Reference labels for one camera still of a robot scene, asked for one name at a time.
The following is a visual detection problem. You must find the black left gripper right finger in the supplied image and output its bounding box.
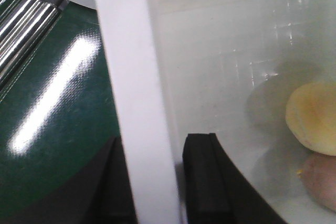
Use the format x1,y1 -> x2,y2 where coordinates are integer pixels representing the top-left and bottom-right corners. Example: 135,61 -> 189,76
183,133 -> 285,223

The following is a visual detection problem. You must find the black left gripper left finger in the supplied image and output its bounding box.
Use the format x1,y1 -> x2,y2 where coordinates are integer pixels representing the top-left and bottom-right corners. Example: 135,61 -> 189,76
1,137 -> 137,223

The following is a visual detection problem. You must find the yellow plush burger toy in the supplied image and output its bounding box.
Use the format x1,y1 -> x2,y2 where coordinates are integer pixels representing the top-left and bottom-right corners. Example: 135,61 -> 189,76
285,82 -> 335,156

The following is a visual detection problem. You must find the white plastic tote crate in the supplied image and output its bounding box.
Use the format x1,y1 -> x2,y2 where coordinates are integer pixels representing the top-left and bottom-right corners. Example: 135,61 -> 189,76
96,0 -> 335,223

